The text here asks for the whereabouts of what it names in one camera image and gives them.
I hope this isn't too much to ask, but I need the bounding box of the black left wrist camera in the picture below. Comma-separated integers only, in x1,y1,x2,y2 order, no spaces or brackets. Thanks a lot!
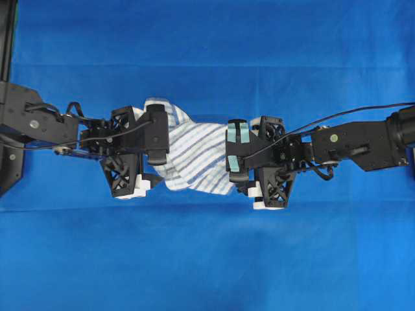
126,104,169,166

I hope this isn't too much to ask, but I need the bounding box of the white blue-striped towel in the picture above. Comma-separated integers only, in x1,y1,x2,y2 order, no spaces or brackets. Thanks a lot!
133,98,233,195

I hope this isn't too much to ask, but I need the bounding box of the right wrist camera teal tape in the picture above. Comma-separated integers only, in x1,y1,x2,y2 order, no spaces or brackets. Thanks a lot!
225,119,270,183

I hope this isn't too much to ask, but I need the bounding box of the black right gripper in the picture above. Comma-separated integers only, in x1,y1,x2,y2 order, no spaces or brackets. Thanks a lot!
236,116,313,211

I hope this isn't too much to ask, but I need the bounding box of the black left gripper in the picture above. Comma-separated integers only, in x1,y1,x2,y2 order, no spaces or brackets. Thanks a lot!
78,106,163,200

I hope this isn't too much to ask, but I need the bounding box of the black left camera cable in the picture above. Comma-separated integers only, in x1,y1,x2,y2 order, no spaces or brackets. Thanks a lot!
0,118,156,152

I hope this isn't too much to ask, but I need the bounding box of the black right camera cable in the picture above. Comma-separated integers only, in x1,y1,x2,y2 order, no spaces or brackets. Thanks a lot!
241,102,415,161

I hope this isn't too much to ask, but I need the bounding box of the black camera cable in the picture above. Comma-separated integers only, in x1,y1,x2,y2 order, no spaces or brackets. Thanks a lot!
241,102,415,161
0,118,156,152

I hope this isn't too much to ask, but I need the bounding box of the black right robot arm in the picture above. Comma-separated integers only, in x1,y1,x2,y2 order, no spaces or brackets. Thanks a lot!
225,103,414,210

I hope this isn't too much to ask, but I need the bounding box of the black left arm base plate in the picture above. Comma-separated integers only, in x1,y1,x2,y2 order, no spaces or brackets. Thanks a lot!
0,0,27,198

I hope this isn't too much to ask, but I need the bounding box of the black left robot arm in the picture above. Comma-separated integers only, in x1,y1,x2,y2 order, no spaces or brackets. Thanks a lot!
1,82,169,200

